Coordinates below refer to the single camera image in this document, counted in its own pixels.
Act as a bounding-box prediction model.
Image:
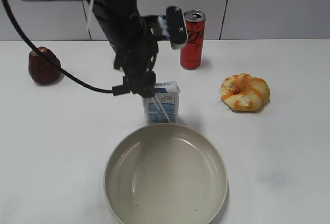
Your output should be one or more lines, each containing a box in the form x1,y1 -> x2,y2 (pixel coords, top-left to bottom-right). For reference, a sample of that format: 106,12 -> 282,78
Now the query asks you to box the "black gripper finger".
112,73 -> 156,98

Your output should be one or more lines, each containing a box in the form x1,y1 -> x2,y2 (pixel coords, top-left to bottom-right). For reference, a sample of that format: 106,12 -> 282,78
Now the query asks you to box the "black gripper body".
93,0 -> 169,85

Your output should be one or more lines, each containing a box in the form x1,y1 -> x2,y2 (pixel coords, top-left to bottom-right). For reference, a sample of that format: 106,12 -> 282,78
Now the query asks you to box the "small blue-white milk carton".
142,81 -> 180,124

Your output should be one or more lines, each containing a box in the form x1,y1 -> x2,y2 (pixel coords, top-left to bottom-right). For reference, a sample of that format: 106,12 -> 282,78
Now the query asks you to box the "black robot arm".
1,0 -> 170,98

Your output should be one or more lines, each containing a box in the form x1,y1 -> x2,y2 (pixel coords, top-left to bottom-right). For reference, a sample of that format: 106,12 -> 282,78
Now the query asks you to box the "beige round plate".
103,123 -> 228,223

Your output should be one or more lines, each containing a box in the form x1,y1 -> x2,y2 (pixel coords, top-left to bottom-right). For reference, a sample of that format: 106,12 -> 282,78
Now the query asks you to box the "red soda can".
180,10 -> 206,70

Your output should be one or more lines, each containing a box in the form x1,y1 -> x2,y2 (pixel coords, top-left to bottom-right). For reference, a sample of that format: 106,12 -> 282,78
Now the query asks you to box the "dark brown canele cake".
28,51 -> 61,86

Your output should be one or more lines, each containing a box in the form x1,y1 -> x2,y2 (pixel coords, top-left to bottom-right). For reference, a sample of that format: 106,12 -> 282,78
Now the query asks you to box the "orange glazed donut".
220,73 -> 270,112

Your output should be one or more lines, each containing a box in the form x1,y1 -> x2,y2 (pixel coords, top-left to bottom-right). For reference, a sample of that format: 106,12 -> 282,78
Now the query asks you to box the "black cable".
0,0 -> 114,94

